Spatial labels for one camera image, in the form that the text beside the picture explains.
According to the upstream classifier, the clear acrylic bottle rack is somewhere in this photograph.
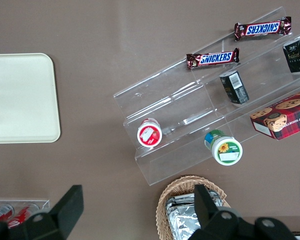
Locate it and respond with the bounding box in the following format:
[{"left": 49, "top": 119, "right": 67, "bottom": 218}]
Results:
[{"left": 0, "top": 198, "right": 51, "bottom": 227}]

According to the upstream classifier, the red lid yogurt cup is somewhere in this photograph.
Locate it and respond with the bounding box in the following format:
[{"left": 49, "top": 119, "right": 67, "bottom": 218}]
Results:
[{"left": 136, "top": 117, "right": 163, "bottom": 148}]

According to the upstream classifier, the silver foil wrapped pack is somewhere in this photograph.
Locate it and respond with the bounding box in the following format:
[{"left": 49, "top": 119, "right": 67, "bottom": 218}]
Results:
[{"left": 164, "top": 190, "right": 226, "bottom": 240}]

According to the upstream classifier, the cream plastic tray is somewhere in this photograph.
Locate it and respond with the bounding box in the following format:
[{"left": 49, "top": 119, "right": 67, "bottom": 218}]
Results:
[{"left": 0, "top": 52, "right": 62, "bottom": 144}]

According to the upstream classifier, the small black carton box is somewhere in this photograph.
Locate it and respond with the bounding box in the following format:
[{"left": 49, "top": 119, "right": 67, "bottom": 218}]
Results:
[
  {"left": 219, "top": 70, "right": 250, "bottom": 106},
  {"left": 282, "top": 32, "right": 300, "bottom": 74}
]

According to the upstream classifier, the Snickers chocolate bar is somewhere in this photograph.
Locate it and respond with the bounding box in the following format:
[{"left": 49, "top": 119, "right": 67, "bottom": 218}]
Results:
[
  {"left": 185, "top": 47, "right": 241, "bottom": 71},
  {"left": 233, "top": 16, "right": 293, "bottom": 42}
]

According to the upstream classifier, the oval light wicker basket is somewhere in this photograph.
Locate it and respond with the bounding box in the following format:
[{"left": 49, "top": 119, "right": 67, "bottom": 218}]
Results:
[{"left": 155, "top": 174, "right": 231, "bottom": 240}]

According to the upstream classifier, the clear acrylic stepped shelf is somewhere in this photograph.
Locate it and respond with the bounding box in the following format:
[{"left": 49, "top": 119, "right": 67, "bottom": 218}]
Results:
[{"left": 112, "top": 6, "right": 300, "bottom": 187}]

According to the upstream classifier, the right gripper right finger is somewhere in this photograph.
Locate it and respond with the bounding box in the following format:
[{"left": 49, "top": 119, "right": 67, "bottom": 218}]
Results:
[{"left": 189, "top": 184, "right": 298, "bottom": 240}]

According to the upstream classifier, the green lid yogurt cup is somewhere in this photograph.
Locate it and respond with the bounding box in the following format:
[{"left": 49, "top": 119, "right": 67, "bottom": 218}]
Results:
[{"left": 203, "top": 129, "right": 243, "bottom": 167}]

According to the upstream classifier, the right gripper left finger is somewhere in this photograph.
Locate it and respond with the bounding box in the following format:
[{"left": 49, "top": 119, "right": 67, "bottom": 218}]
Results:
[{"left": 0, "top": 184, "right": 85, "bottom": 240}]

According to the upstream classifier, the red tartan cookie box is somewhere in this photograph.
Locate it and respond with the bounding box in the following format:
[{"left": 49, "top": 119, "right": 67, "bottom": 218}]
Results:
[{"left": 249, "top": 87, "right": 300, "bottom": 141}]

